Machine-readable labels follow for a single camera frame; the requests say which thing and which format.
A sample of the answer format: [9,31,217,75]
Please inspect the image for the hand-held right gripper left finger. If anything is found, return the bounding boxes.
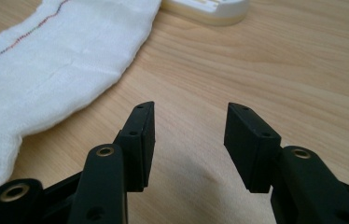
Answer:
[67,101,156,224]

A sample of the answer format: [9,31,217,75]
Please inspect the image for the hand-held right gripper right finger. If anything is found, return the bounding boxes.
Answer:
[223,102,349,224]

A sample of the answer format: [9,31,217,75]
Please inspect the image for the white cloth with coloured stitching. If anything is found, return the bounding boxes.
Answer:
[0,0,163,209]

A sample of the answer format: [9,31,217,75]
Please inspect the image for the white and cream plastic tray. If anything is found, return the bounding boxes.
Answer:
[160,0,251,27]

